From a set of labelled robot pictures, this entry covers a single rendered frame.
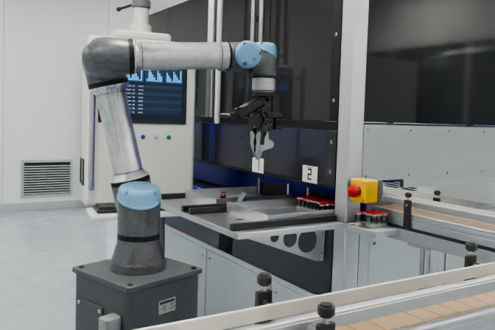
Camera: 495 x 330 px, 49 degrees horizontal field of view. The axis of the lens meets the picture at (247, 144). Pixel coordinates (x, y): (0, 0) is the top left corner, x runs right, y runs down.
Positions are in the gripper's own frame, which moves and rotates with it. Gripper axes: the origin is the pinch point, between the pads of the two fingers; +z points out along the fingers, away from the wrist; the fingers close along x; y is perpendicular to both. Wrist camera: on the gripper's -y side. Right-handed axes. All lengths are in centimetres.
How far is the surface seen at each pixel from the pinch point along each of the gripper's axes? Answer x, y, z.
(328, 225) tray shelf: -10.8, 21.5, 22.1
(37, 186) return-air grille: 543, 35, 81
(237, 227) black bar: -8.0, -10.7, 20.5
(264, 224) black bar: -8.0, -1.4, 20.3
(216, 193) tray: 54, 15, 20
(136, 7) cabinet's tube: 96, -6, -60
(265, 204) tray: 19.9, 17.6, 19.7
